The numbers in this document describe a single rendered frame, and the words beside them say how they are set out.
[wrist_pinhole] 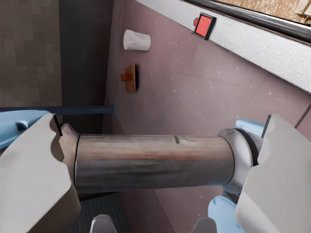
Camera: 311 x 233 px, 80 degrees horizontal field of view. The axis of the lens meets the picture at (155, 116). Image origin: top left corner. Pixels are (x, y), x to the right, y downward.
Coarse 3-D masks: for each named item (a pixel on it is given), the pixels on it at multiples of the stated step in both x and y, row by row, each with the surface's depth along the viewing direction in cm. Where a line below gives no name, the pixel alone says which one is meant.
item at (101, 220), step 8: (96, 216) 6; (104, 216) 6; (96, 224) 5; (104, 224) 5; (112, 224) 5; (200, 224) 5; (208, 224) 5; (216, 224) 5; (96, 232) 5; (104, 232) 5; (112, 232) 5; (192, 232) 5; (200, 232) 5; (208, 232) 5; (216, 232) 5
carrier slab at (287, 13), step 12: (216, 0) 62; (228, 0) 56; (240, 0) 52; (252, 0) 49; (264, 0) 47; (276, 0) 44; (288, 0) 42; (300, 0) 40; (264, 12) 47; (276, 12) 44; (288, 12) 42
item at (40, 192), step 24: (48, 120) 11; (24, 144) 9; (48, 144) 9; (0, 168) 8; (24, 168) 7; (48, 168) 7; (0, 192) 7; (24, 192) 7; (48, 192) 6; (72, 192) 7; (0, 216) 6; (24, 216) 6; (48, 216) 6; (72, 216) 7
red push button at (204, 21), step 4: (204, 16) 66; (200, 20) 68; (204, 20) 66; (208, 20) 64; (200, 24) 68; (204, 24) 66; (208, 24) 64; (200, 28) 68; (204, 28) 66; (196, 32) 70; (200, 32) 68; (204, 32) 66; (204, 36) 67
